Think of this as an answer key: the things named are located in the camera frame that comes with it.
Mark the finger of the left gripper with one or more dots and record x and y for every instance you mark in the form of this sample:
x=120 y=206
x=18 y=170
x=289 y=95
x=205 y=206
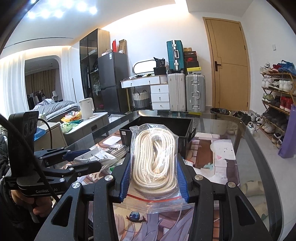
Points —
x=72 y=172
x=58 y=155

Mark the black refrigerator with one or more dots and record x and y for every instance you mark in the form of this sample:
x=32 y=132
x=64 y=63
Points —
x=113 y=68

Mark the stack of shoe boxes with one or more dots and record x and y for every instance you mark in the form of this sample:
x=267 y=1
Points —
x=191 y=61

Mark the white dresser desk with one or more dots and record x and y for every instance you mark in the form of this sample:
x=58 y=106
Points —
x=156 y=86

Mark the grey low cabinet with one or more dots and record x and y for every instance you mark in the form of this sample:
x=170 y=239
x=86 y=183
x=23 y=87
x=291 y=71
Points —
x=86 y=127

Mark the dark glass wardrobe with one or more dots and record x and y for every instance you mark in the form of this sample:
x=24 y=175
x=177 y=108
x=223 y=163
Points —
x=91 y=47

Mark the teal suitcase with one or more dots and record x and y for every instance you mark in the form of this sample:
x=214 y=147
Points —
x=176 y=56

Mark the wooden shoe rack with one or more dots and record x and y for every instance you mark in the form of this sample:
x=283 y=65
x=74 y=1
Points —
x=278 y=98

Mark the purple bag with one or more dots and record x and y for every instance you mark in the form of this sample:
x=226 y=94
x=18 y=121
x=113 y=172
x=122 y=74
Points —
x=288 y=146

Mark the oval mirror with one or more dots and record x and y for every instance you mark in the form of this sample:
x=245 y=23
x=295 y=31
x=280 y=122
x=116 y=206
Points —
x=144 y=67

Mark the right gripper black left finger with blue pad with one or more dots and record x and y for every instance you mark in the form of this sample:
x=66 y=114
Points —
x=69 y=218

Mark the white suitcase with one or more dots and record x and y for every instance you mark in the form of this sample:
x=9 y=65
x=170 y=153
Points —
x=177 y=91

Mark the black trash bin white base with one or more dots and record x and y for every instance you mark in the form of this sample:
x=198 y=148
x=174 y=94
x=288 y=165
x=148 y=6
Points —
x=222 y=111

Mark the wooden door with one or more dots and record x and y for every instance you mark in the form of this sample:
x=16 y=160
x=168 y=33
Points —
x=230 y=64

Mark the black storage box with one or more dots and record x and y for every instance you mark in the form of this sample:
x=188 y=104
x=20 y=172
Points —
x=176 y=132

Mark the woven laundry basket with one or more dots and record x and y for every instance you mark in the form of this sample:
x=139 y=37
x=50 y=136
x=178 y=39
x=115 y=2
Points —
x=141 y=99

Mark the bed with grey blanket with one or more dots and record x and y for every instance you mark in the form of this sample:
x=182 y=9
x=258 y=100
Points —
x=54 y=111

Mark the beige slipper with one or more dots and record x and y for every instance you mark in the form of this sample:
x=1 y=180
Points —
x=252 y=188

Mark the person's left hand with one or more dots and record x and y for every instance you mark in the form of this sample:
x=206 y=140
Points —
x=41 y=206

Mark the silver aluminium suitcase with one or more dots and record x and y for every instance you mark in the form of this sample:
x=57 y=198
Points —
x=195 y=93

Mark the white electric kettle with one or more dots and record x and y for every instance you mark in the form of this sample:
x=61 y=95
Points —
x=87 y=108

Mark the striped socks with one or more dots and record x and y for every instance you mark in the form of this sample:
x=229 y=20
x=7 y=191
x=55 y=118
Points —
x=108 y=157

